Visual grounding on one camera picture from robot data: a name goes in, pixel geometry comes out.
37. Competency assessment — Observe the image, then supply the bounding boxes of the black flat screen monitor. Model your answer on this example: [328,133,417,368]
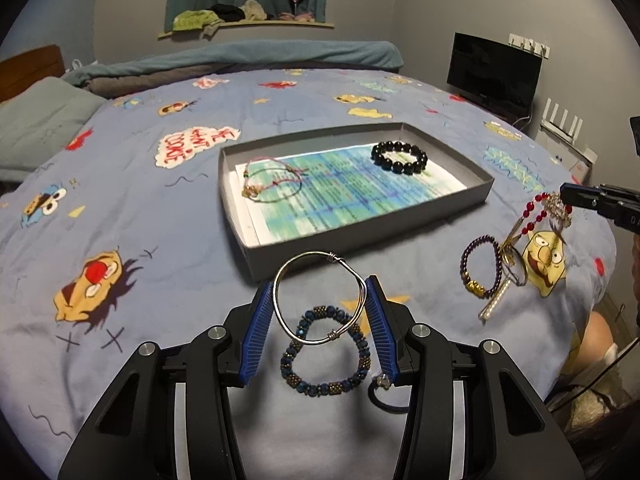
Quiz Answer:
[446,32,543,113]

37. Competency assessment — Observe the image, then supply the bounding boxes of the grey pillow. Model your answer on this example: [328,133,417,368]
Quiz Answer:
[0,77,107,171]

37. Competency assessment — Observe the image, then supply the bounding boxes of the teal blanket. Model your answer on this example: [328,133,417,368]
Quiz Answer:
[65,40,405,87]

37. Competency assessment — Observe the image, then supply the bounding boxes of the white wall hook rack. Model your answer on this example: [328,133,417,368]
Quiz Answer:
[509,33,551,58]

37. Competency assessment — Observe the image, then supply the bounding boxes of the green cloth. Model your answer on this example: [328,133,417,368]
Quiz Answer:
[172,10,224,32]

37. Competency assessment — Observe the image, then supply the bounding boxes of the green printed paper sheet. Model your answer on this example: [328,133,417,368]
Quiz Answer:
[232,146,468,246]

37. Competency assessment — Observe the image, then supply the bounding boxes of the black cloth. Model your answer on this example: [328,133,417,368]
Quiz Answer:
[210,4,247,24]

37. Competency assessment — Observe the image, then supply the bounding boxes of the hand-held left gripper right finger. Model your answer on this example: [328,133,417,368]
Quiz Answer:
[364,275,586,480]

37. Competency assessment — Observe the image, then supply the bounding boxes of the dark purple beaded bracelet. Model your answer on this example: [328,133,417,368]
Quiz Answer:
[460,235,502,301]

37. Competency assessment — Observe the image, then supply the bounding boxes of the beige cloth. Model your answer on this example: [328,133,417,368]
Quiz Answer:
[239,1,269,22]

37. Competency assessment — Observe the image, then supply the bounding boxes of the silver wire bangle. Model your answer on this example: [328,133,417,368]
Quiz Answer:
[272,251,368,346]

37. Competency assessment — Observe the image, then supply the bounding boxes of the wooden headboard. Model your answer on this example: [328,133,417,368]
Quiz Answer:
[0,45,66,104]

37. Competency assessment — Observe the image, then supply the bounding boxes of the grey cardboard box tray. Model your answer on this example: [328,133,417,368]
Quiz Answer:
[218,121,496,283]

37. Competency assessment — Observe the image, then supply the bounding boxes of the person's leg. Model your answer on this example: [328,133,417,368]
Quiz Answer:
[567,310,616,376]

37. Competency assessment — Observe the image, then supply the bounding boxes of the grey blanket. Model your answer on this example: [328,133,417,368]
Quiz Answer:
[89,62,211,97]

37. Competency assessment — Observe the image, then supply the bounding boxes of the black beaded bracelet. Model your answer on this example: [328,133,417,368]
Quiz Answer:
[371,141,430,176]

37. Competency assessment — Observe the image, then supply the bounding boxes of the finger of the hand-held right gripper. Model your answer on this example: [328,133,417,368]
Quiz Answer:
[559,182,640,233]

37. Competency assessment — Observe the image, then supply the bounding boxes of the white router with antennas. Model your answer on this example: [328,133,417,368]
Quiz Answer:
[539,97,599,165]

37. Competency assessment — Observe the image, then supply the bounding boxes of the thin metal bangles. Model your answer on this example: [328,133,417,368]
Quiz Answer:
[502,255,530,288]

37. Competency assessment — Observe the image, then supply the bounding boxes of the black cord bracelet with charm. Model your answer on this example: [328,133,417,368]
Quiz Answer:
[367,372,408,415]

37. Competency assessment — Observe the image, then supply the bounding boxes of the pink string bracelet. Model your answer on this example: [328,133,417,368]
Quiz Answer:
[241,156,305,204]

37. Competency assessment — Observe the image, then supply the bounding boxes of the blue beaded bracelet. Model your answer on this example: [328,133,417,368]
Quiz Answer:
[280,304,373,395]

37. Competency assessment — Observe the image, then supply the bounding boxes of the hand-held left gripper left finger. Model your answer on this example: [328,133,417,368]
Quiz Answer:
[57,280,276,480]

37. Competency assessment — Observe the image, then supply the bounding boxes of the red bead tassel pendant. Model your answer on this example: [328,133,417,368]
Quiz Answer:
[500,192,551,266]

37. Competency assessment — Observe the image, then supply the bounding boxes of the blue cartoon printed bed sheet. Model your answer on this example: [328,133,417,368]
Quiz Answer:
[0,67,618,480]

